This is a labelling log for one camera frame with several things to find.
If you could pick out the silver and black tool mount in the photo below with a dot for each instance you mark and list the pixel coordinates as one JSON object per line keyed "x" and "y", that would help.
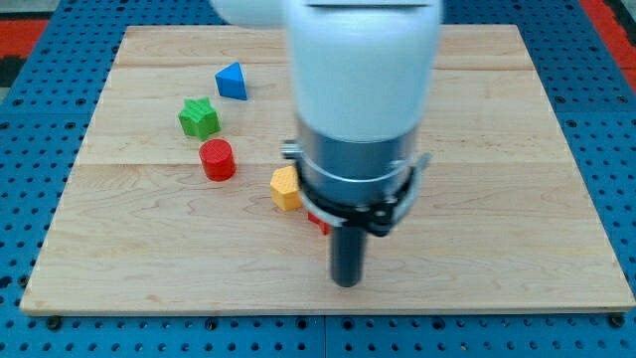
{"x": 370, "y": 185}

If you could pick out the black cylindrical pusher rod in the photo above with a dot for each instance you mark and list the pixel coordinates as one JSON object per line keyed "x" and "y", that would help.
{"x": 348, "y": 246}

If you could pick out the red star block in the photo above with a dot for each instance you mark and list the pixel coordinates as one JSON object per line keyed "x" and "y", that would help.
{"x": 323, "y": 226}

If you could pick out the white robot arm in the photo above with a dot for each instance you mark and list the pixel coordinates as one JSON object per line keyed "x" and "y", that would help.
{"x": 360, "y": 72}

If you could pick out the green star block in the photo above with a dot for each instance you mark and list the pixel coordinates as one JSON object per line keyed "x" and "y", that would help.
{"x": 199, "y": 119}

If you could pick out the yellow hexagon block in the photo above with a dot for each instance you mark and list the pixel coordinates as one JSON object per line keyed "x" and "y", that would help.
{"x": 285, "y": 189}

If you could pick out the red cylinder block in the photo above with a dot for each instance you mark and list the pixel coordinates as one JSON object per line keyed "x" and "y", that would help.
{"x": 217, "y": 159}

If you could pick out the blue triangle block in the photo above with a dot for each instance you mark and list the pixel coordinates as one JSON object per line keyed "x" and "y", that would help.
{"x": 230, "y": 82}

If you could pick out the wooden board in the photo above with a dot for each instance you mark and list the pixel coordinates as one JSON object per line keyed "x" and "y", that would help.
{"x": 503, "y": 224}

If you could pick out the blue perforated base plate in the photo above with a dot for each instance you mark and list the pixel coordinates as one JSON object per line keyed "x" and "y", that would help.
{"x": 46, "y": 112}

